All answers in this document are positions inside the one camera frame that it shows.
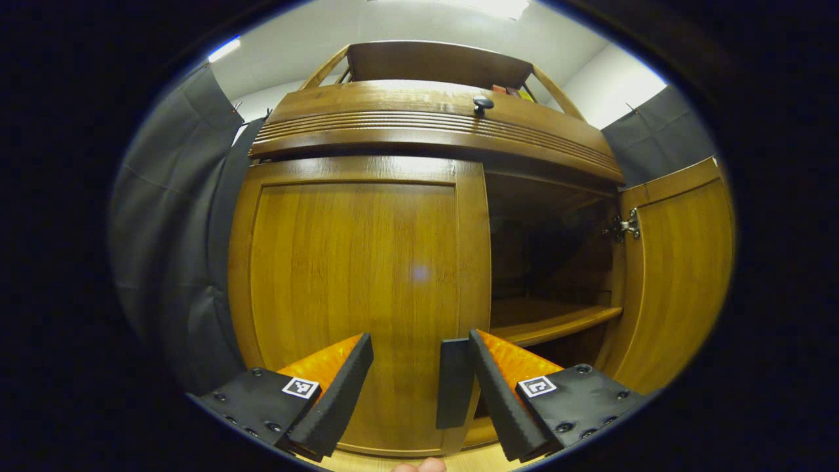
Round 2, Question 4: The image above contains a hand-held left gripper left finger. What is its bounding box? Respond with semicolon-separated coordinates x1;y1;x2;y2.
187;332;374;463

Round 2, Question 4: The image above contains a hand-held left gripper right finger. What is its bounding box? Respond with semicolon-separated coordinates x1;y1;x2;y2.
468;328;650;463

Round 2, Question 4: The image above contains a wooden double-door shoe cabinet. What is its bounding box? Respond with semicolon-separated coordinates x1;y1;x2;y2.
226;41;735;458

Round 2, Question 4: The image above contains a wooden cabinet shelf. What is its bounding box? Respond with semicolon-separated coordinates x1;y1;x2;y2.
488;296;623;348

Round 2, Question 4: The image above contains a metal door hinge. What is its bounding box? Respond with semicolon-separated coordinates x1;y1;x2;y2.
603;208;642;243

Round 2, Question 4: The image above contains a ribbed wooden cabinet drawer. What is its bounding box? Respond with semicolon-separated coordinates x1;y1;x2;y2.
249;80;625;184

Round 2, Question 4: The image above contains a black backdrop cloth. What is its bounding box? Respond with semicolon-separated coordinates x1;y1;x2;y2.
108;62;718;394

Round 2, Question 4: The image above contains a small ceiling light panel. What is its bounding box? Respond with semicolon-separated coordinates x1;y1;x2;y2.
208;36;242;63

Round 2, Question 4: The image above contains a large ceiling light panel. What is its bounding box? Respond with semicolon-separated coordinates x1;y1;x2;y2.
452;0;530;20

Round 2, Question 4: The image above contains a black door handle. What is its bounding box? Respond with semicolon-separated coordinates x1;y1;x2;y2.
436;338;474;430

